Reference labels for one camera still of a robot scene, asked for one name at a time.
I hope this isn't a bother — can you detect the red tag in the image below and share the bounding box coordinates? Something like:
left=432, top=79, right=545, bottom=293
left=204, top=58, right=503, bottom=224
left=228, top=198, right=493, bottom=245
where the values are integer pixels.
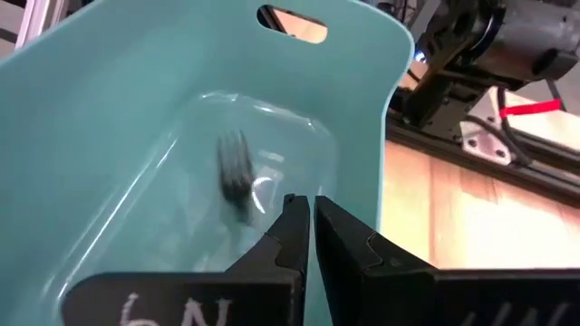
left=499, top=98, right=564, bottom=120

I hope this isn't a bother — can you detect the silver base bracket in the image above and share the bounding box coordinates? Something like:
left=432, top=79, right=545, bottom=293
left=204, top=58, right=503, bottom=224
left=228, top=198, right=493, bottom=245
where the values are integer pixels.
left=458, top=120, right=514, bottom=168

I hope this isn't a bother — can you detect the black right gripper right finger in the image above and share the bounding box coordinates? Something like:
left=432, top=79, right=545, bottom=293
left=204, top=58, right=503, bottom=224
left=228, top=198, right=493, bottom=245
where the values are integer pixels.
left=314, top=195, right=580, bottom=326

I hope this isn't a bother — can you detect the blue handled fork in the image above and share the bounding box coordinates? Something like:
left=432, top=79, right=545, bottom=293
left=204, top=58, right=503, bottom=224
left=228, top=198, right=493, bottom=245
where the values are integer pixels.
left=215, top=129, right=257, bottom=226

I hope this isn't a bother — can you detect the black aluminium table frame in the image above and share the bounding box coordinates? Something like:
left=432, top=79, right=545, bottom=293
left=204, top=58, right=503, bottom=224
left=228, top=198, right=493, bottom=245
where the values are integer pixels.
left=383, top=108, right=580, bottom=210

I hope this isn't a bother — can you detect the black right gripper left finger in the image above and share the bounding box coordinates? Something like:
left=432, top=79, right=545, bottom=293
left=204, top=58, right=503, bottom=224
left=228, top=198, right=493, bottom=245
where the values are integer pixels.
left=61, top=193, right=311, bottom=326

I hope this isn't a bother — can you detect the teal plastic bin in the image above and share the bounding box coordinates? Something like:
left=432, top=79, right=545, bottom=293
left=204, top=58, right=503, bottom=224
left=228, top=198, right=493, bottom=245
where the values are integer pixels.
left=0, top=0, right=416, bottom=326

